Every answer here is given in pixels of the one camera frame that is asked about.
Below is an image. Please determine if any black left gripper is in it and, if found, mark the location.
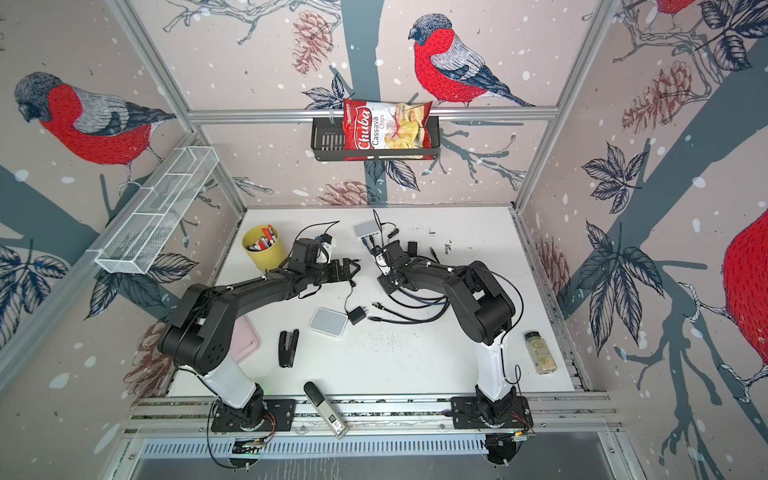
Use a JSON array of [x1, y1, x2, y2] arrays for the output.
[[305, 257, 361, 286]]

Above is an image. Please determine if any white network switch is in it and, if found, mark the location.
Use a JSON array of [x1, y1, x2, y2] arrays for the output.
[[353, 220, 381, 238], [309, 307, 348, 338]]

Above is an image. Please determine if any black ethernet cable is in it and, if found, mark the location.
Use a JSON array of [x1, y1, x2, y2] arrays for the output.
[[358, 233, 451, 326]]

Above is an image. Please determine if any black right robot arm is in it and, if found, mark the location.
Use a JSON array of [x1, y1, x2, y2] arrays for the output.
[[374, 241, 522, 427]]

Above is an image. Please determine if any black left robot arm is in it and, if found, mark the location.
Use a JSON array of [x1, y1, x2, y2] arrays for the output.
[[157, 238, 361, 428]]

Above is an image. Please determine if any yellow cup with pens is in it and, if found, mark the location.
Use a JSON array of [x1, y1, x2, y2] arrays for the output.
[[242, 224, 288, 272]]

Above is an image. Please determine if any black stapler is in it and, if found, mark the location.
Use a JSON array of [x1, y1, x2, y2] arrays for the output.
[[278, 329, 300, 368]]

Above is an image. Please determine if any red cassava chips bag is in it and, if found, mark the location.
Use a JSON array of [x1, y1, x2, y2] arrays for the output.
[[343, 99, 432, 149]]

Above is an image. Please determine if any black grey remote device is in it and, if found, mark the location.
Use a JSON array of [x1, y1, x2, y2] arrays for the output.
[[303, 381, 349, 439]]

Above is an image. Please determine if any glass spice jar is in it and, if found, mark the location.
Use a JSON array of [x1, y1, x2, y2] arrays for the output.
[[524, 331, 557, 375]]

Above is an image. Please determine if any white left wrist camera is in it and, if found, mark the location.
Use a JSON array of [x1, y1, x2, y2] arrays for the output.
[[317, 233, 334, 258]]

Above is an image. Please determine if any blue ethernet cable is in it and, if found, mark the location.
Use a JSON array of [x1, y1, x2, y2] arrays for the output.
[[395, 286, 448, 304]]

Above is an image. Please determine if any black wall basket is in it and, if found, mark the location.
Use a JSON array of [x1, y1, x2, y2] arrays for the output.
[[310, 116, 441, 161]]

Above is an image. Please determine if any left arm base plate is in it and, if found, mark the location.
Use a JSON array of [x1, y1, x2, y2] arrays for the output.
[[210, 398, 297, 433]]

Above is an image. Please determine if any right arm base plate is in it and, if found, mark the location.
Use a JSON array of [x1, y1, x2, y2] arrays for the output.
[[443, 387, 534, 431]]

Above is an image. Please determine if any white wire mesh shelf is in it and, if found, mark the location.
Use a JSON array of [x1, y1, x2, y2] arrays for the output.
[[95, 146, 219, 274]]

